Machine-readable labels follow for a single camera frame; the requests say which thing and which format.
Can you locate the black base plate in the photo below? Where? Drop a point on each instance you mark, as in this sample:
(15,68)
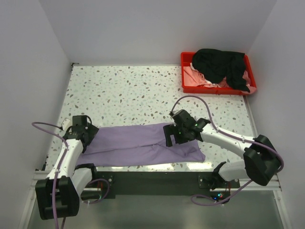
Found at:
(158,184)

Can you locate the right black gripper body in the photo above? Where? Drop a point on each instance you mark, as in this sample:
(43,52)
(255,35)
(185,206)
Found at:
(181,137)

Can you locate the pink t shirt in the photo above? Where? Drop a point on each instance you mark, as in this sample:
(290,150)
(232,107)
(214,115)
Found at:
(194,79)

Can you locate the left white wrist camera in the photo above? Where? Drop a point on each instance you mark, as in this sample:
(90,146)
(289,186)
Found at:
(66,123)

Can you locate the black t shirt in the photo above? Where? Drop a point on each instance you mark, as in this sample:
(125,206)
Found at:
(217,65)

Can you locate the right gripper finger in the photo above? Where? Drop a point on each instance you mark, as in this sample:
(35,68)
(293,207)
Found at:
(169,140)
(169,129)

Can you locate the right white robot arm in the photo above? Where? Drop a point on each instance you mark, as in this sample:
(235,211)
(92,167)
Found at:
(259,159)

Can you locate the purple t shirt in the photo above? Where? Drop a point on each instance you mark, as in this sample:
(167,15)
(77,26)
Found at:
(137,145)

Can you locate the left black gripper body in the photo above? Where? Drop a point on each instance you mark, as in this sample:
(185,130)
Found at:
(91,131)

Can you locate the red plastic bin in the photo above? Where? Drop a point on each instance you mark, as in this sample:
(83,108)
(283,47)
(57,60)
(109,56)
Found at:
(186,59)

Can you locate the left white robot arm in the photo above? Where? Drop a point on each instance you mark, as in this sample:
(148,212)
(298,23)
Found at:
(59,194)

